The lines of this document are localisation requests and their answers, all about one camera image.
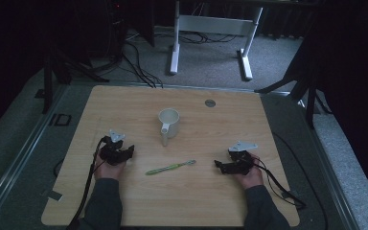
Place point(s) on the grey round table grommet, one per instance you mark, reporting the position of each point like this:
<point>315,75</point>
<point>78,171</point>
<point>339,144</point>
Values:
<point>210,103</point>

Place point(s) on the metal floor rail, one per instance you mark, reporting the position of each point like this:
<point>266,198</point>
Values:
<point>329,179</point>
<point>19,159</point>

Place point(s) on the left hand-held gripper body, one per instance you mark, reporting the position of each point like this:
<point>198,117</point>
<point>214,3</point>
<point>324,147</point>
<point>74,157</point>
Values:
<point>115,152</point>

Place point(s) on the dark equipment with red light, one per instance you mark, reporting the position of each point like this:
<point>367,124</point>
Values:
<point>118,25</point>

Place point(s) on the black metal stand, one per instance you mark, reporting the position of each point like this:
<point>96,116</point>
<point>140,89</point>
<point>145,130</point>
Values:
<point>300,80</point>
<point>52,73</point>

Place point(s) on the person's left hand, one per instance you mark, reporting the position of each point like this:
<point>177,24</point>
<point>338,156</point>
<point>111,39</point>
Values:
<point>108,171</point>

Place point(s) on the green toothbrush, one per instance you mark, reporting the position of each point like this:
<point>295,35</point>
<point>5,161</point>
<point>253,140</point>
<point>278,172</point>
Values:
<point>169,167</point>

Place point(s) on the grey tape piece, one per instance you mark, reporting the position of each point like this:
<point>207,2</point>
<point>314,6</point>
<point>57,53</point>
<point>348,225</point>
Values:
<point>55,195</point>

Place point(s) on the person's right hand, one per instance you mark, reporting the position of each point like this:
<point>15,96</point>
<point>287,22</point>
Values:
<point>252,177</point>

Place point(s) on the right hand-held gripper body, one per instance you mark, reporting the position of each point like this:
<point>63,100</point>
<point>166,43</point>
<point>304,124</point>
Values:
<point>242,156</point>

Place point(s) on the white desk frame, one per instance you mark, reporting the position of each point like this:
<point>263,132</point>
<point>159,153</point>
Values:
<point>215,25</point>

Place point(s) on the white cup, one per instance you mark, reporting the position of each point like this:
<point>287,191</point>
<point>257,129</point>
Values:
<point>169,123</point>

